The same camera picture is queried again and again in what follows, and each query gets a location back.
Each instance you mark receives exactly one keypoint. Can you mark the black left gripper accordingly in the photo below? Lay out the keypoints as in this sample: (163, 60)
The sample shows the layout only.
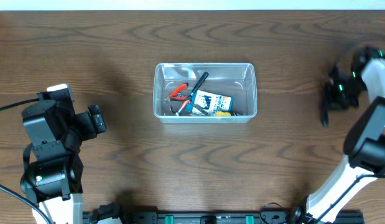
(87, 132)

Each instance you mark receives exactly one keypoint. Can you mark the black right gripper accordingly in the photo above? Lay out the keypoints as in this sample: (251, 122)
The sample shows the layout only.
(336, 102)

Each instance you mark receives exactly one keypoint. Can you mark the slim yellow black screwdriver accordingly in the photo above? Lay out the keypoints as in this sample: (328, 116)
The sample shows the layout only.
(324, 109)

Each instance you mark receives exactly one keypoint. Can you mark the red black handled pliers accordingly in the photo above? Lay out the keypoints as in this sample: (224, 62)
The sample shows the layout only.
(177, 95)

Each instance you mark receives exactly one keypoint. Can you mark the claw hammer black orange handle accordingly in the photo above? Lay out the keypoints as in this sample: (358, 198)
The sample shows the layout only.
(192, 92)

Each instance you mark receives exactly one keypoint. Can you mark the silver double ring wrench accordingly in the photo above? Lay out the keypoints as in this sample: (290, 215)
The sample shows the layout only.
(200, 109)

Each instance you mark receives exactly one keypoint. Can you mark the blue white bit set box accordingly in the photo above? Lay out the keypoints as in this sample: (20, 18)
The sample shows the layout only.
(211, 102)

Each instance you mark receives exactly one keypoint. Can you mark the stubby yellow black screwdriver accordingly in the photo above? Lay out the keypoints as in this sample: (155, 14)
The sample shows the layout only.
(225, 113)

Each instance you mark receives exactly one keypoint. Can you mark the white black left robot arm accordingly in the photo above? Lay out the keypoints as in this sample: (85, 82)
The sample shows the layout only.
(52, 165)

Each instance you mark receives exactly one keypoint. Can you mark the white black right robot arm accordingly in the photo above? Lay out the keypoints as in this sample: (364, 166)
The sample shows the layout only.
(364, 146)

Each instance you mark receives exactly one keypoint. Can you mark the clear plastic container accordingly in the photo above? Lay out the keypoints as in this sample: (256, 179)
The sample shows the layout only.
(237, 80)

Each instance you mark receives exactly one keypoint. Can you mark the black mounting rail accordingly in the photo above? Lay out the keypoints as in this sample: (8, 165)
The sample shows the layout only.
(115, 213)

